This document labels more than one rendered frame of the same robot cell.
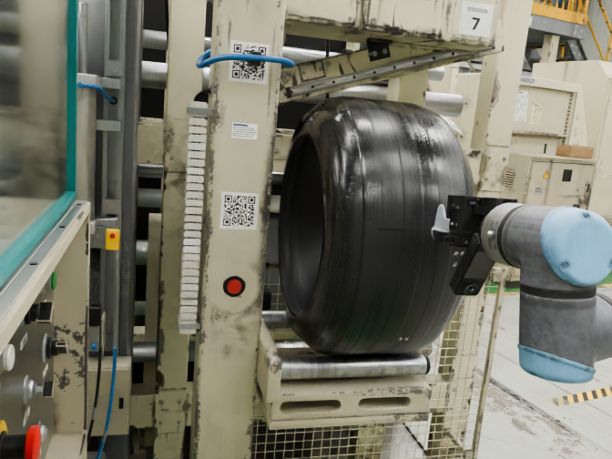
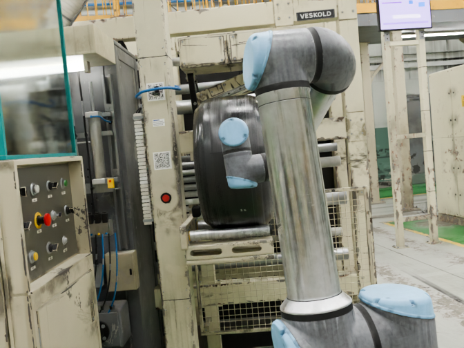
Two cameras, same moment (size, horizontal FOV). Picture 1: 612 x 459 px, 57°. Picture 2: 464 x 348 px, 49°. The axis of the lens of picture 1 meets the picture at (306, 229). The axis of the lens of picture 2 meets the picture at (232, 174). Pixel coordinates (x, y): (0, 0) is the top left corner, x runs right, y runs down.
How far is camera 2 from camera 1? 1.15 m
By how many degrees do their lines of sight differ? 20
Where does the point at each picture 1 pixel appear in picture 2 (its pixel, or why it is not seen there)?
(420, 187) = not seen: hidden behind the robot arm
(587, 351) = (244, 172)
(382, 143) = (213, 114)
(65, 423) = (82, 249)
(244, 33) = (151, 79)
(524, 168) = not seen: outside the picture
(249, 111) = (159, 113)
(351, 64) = (237, 82)
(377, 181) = (208, 132)
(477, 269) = not seen: hidden behind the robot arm
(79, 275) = (80, 185)
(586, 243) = (231, 129)
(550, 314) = (227, 160)
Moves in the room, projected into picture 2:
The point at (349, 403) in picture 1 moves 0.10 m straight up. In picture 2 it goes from (226, 250) to (224, 226)
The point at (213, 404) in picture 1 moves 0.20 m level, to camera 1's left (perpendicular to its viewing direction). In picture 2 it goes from (165, 260) to (123, 261)
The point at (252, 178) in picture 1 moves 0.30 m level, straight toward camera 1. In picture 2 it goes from (166, 144) to (138, 145)
